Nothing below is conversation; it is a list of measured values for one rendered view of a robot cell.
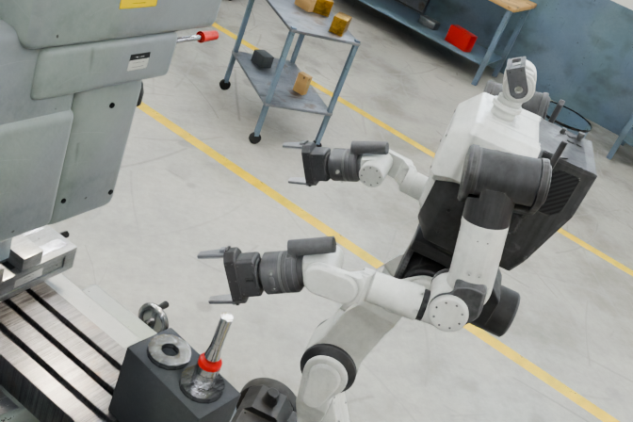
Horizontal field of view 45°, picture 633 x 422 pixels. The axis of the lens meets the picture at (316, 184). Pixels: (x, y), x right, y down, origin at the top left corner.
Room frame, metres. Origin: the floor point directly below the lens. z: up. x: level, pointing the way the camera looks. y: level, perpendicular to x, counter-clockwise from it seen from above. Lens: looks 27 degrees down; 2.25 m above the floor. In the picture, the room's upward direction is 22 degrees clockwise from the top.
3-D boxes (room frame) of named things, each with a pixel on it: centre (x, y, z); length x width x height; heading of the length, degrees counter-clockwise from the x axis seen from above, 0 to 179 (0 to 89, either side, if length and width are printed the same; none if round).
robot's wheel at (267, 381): (1.83, -0.12, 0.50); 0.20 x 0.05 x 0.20; 84
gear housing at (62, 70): (1.28, 0.53, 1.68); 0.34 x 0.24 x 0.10; 158
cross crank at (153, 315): (1.78, 0.32, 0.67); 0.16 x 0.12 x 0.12; 158
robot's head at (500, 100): (1.56, -0.30, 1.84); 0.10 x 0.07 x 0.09; 174
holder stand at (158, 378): (1.16, 0.10, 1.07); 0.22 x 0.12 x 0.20; 61
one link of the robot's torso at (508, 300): (1.54, -0.39, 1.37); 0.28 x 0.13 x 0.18; 84
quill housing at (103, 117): (1.32, 0.51, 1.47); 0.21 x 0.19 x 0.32; 68
